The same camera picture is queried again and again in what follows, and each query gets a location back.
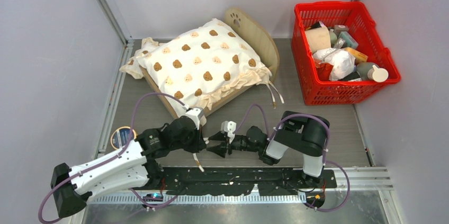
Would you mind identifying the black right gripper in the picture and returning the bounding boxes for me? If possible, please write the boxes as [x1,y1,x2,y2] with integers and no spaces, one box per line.
[206,130,261,157]

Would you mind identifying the large bear print cushion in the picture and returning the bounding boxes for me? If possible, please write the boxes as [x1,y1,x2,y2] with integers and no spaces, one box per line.
[144,19,273,118]

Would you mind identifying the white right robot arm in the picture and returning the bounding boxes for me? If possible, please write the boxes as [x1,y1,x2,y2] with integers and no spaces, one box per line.
[207,111,330,187]

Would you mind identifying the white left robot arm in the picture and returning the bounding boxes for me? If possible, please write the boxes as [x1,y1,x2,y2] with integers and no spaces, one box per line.
[50,115,206,218]

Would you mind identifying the tape roll with blue core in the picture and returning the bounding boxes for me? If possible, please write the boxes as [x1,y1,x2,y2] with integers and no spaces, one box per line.
[110,126,138,150]

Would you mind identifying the small bear print pillow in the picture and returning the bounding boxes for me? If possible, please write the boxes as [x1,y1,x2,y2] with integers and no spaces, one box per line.
[119,37,164,79]

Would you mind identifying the white crumpled bag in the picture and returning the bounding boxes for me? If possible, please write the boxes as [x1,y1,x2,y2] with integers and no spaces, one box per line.
[312,48,355,81]

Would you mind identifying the yellow box in basket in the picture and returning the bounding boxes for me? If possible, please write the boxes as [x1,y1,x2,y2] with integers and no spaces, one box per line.
[344,47,368,65]

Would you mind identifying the grey bottle with beige cap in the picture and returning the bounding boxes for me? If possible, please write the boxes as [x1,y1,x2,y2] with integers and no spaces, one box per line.
[356,62,389,83]

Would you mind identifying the teal box in basket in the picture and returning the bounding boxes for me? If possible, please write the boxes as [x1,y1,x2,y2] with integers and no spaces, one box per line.
[338,31,359,49]

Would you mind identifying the red plastic basket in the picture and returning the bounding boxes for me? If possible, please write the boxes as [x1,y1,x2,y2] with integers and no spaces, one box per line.
[291,1,401,105]

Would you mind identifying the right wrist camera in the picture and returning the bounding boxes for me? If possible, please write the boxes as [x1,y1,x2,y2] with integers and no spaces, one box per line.
[220,121,237,143]

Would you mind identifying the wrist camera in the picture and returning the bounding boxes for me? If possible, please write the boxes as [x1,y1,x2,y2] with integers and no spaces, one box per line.
[184,107,205,123]
[220,121,237,143]

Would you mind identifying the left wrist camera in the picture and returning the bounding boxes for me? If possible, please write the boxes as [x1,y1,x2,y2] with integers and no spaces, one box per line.
[184,107,205,123]

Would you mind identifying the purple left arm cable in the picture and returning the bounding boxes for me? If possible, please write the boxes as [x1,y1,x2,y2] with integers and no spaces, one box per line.
[38,92,190,224]

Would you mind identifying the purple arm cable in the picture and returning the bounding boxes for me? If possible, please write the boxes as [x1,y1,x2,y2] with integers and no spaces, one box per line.
[234,103,351,213]
[38,92,190,224]

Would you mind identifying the aluminium frame rail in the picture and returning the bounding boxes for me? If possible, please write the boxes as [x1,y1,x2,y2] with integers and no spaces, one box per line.
[79,0,134,48]

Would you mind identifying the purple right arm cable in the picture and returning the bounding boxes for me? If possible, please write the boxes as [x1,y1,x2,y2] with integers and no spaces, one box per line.
[234,103,351,213]

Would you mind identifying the wooden pet bed frame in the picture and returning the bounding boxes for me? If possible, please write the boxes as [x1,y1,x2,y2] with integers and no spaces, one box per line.
[141,8,283,117]

